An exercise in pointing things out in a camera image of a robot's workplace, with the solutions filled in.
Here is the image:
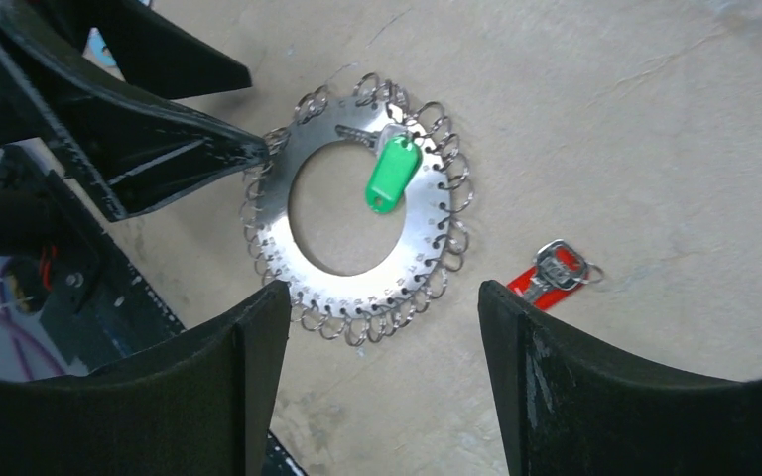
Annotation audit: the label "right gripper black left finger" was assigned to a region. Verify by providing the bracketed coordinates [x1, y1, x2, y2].
[0, 282, 292, 475]

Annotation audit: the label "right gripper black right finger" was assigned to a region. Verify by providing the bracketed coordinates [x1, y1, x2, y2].
[478, 281, 762, 475]

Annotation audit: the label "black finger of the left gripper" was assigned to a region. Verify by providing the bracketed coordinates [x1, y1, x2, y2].
[0, 3, 269, 221]
[32, 0, 252, 99]

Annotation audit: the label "keys with red green tags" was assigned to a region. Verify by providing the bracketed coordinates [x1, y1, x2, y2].
[506, 239, 605, 311]

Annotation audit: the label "silver disc with keyrings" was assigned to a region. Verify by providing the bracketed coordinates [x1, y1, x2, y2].
[241, 72, 475, 347]

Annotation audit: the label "key with green tag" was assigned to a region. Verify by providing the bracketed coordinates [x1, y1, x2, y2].
[334, 124, 422, 214]

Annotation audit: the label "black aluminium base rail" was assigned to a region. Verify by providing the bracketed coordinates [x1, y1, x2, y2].
[3, 145, 302, 475]

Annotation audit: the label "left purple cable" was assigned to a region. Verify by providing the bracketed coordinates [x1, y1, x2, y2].
[0, 259, 66, 383]

